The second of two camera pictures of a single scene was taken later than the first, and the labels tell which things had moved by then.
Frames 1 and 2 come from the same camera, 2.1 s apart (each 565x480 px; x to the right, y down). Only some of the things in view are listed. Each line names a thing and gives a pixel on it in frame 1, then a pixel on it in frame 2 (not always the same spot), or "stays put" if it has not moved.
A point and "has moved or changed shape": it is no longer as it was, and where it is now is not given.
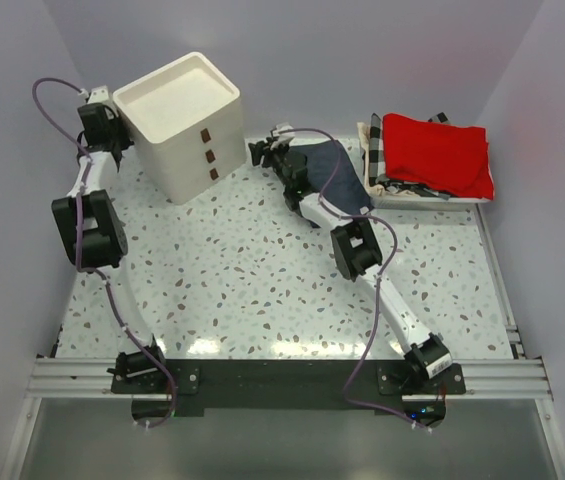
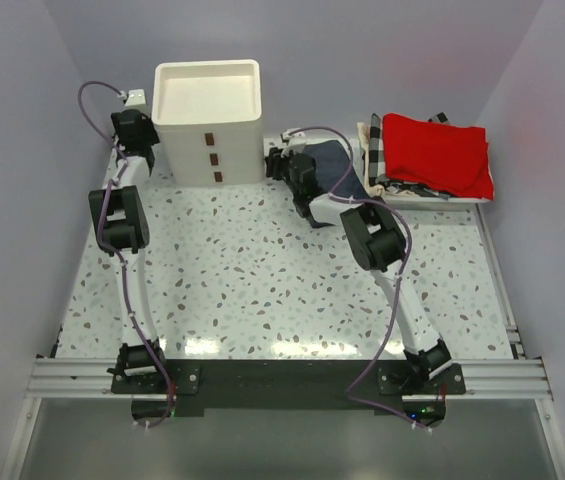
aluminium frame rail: x=523 y=377 stays put
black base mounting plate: x=293 y=384 stays put
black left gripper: x=128 y=143 to x=121 y=125
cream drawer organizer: x=185 y=123 has moved or changed shape
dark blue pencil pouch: x=343 y=189 stays put
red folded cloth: x=447 y=158 stays put
